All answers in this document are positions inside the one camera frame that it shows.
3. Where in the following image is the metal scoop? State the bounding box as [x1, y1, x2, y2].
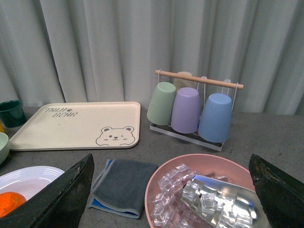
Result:
[177, 175, 271, 228]

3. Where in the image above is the light green bowl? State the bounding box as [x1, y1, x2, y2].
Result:
[0, 133, 10, 164]

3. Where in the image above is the light green cup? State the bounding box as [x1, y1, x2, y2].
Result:
[147, 82, 176, 125]

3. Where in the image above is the purple cup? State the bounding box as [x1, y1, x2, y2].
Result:
[171, 87, 200, 133]

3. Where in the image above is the yellow mug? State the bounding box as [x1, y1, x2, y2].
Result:
[0, 123, 5, 133]

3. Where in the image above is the blue cup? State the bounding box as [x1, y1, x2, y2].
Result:
[198, 93, 232, 143]

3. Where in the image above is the beige cup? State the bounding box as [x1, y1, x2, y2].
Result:
[173, 71, 195, 92]

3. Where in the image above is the pink bowl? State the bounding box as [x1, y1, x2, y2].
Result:
[145, 153, 255, 228]

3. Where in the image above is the clear ice cube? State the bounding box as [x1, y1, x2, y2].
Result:
[182, 181, 200, 202]
[158, 176, 174, 193]
[200, 193, 217, 214]

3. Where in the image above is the beige bear tray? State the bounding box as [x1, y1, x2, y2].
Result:
[10, 102, 141, 151]

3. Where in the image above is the dark green mug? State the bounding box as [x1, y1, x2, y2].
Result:
[0, 100, 27, 128]

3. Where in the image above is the grey curtain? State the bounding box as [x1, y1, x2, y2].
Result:
[0, 0, 304, 115]

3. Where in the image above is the grey blue folded cloth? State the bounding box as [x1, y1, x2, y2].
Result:
[89, 159, 158, 219]

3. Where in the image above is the orange mandarin fruit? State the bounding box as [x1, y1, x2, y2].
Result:
[0, 192, 27, 218]

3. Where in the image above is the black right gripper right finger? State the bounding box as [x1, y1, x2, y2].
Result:
[248, 154, 304, 228]

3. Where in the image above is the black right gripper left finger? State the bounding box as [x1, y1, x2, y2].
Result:
[0, 154, 95, 228]

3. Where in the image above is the clear cup rack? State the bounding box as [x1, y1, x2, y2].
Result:
[150, 70, 244, 151]

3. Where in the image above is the white round plate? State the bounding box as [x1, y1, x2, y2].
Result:
[0, 166, 64, 200]

